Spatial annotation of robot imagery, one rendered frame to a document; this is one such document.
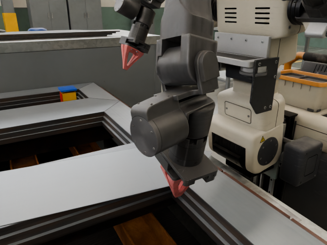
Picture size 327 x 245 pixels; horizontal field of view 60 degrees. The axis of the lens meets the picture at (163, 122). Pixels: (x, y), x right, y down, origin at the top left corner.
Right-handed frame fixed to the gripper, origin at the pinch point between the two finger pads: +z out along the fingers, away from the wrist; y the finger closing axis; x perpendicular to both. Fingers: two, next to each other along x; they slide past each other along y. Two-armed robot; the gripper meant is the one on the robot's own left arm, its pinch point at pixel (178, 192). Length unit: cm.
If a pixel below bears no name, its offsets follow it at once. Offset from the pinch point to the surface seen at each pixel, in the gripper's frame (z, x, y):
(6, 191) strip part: 2.9, -27.6, -15.0
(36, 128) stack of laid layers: 13, -19, -47
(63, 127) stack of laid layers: 14, -11, -47
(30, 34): 4, -11, -108
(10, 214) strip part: 1.1, -27.2, -7.9
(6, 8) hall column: 178, 13, -871
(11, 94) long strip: 20, -23, -85
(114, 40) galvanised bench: 5, 24, -97
